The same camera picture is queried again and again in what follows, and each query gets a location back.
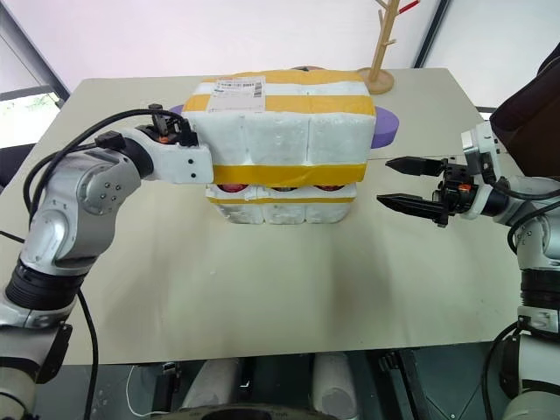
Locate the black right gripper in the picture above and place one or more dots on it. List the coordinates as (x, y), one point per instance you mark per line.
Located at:
(457, 188)

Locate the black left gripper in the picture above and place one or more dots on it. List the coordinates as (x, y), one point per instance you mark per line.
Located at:
(177, 131)

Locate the yellow taped foam box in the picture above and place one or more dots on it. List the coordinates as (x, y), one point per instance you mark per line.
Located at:
(280, 140)

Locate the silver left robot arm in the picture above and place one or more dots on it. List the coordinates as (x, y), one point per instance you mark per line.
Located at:
(74, 205)

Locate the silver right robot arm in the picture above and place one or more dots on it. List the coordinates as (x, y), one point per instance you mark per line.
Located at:
(538, 245)

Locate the white foam crate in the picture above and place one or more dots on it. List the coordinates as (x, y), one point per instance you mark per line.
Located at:
(284, 214)

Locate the purple plate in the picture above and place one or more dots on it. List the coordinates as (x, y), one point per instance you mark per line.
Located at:
(385, 127)

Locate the wooden branch rack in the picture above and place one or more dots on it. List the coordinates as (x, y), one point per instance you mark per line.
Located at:
(380, 79)

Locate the red peg tip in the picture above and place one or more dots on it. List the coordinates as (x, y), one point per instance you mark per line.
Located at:
(409, 6)

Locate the grey rounded robot leg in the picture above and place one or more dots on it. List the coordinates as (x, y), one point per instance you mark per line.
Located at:
(334, 385)
(210, 385)

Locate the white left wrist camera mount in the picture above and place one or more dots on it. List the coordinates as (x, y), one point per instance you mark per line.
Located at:
(188, 166)

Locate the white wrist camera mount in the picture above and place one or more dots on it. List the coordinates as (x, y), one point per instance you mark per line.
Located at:
(481, 144)
(188, 166)

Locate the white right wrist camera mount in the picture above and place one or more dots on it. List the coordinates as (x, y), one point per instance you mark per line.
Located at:
(481, 144)

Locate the dark window frame post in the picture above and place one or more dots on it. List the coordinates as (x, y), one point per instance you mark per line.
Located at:
(431, 32)

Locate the grey window frame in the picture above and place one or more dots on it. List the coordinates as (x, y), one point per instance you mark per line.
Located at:
(35, 48)

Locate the black table frame leg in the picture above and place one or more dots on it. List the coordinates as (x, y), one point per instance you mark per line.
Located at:
(400, 380)

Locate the black metal bracket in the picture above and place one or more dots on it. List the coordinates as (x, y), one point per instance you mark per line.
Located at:
(168, 387)

